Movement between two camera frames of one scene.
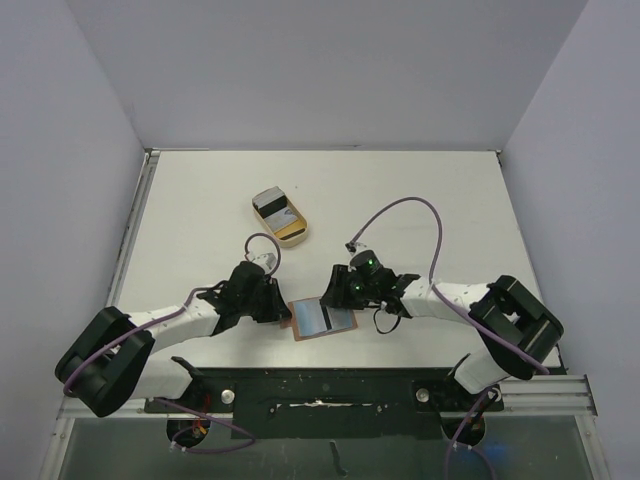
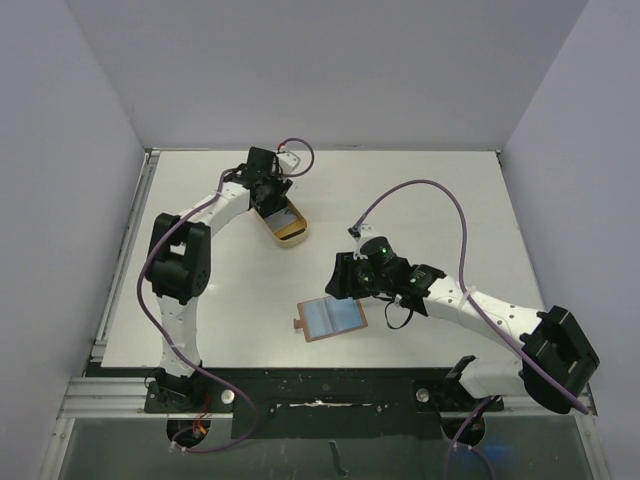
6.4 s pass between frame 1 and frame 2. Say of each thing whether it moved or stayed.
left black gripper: moved
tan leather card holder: moved
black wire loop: moved
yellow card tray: stayed
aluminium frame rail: stayed
